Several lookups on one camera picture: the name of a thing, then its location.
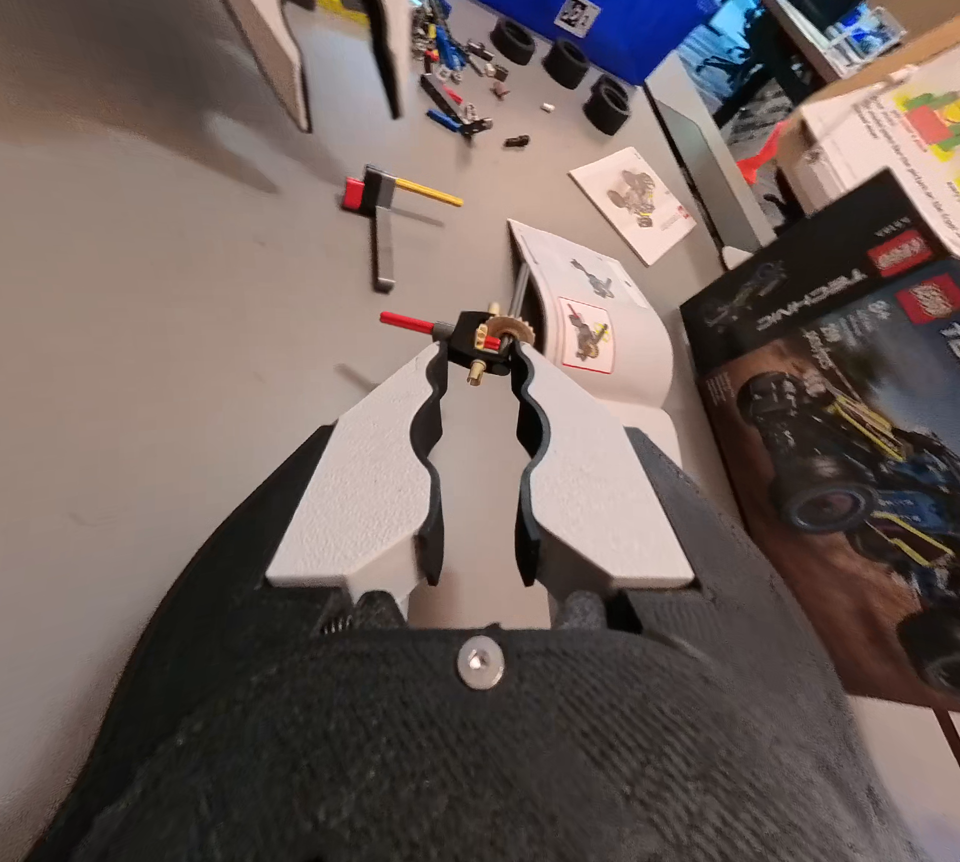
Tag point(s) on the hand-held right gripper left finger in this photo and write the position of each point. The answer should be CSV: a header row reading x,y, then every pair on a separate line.
x,y
352,502

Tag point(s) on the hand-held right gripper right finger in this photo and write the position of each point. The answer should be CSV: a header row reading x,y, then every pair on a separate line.
x,y
607,502

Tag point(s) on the black gear frame assembly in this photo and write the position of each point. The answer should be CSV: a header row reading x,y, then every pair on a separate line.
x,y
469,337

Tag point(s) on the grey beam yellow axle assembly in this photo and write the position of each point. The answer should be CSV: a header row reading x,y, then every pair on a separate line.
x,y
384,255

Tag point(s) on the toy car set box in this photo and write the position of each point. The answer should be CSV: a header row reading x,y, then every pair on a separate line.
x,y
825,502

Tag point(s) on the pile of toy building pieces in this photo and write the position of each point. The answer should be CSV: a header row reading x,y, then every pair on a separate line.
x,y
442,45

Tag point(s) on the black rubber tire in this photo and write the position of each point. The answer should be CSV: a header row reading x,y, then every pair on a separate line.
x,y
512,41
565,64
606,112
611,82

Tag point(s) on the open instruction booklet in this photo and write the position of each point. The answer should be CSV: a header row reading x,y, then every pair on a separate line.
x,y
637,352

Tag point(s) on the closed instruction booklet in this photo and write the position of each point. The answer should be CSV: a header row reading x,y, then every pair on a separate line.
x,y
592,176

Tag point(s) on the grey flat stand base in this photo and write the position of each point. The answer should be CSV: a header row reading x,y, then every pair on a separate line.
x,y
697,150

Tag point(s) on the red plastic piece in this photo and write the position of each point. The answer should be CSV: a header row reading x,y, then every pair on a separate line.
x,y
757,163

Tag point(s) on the office desk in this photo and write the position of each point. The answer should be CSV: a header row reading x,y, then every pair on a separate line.
x,y
780,7

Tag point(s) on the cardboard box with instruction sheet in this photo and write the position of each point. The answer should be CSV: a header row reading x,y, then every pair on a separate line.
x,y
870,150

